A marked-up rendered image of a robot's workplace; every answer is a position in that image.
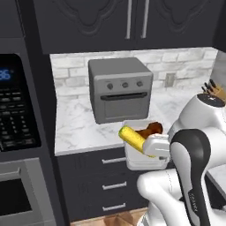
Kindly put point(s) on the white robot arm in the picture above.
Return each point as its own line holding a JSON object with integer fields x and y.
{"x": 191, "y": 164}

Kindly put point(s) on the grey toaster oven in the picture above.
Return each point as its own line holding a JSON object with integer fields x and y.
{"x": 120, "y": 88}

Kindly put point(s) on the yellow corn cob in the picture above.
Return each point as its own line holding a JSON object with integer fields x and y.
{"x": 131, "y": 137}

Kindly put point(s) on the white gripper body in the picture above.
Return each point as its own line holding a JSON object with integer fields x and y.
{"x": 157, "y": 145}

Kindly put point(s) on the clear tupperware container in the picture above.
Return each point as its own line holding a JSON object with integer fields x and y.
{"x": 138, "y": 161}

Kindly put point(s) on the brown chicken drumstick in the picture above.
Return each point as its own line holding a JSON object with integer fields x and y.
{"x": 151, "y": 130}

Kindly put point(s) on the wooden knife block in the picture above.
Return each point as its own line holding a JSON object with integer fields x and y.
{"x": 216, "y": 89}

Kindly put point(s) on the steel built-in oven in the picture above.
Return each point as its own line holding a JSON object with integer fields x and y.
{"x": 26, "y": 200}

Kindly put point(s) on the dark drawer front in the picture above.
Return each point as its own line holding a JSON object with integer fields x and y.
{"x": 82, "y": 163}
{"x": 88, "y": 207}
{"x": 85, "y": 186}

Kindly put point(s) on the grey wall socket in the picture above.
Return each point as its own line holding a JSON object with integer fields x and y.
{"x": 170, "y": 80}

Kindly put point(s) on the dark wall cupboard door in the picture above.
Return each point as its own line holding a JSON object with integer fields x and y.
{"x": 85, "y": 23}
{"x": 179, "y": 20}

